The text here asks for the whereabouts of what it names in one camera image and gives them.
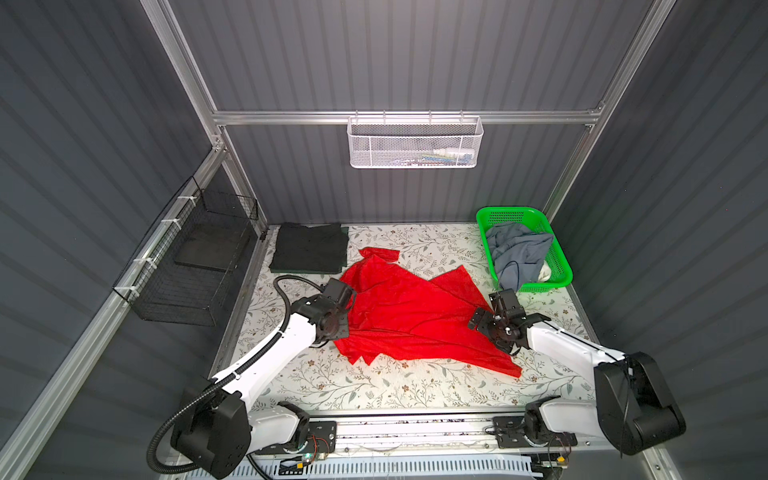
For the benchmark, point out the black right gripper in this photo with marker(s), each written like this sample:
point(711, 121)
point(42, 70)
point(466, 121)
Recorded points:
point(487, 315)

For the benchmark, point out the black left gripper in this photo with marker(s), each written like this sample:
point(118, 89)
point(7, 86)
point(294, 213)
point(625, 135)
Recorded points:
point(343, 326)

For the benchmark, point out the red t-shirt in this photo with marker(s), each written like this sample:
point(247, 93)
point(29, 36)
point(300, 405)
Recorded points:
point(405, 317)

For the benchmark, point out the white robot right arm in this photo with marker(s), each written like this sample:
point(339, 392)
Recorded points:
point(633, 409)

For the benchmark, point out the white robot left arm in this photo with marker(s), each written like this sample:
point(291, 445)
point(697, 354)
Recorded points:
point(217, 426)

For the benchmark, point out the white garment in basket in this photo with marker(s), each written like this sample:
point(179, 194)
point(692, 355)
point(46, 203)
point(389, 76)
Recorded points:
point(545, 273)

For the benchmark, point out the folded black t-shirt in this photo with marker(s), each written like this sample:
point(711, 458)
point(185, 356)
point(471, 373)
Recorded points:
point(301, 249)

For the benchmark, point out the grey t-shirt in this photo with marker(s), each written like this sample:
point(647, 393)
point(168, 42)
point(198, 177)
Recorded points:
point(517, 253)

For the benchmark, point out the green plastic laundry basket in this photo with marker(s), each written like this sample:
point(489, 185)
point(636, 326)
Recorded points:
point(536, 221)

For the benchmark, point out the white spray bottle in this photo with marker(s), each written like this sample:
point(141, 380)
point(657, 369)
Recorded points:
point(458, 156)

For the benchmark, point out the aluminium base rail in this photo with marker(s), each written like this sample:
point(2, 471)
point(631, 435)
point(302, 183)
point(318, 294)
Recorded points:
point(414, 429)

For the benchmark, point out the black wire basket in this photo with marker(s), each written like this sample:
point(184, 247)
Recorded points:
point(194, 265)

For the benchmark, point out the white slotted cable duct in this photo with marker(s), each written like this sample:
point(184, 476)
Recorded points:
point(398, 467)

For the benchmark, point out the white wire mesh basket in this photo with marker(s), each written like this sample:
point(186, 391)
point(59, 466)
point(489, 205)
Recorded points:
point(399, 142)

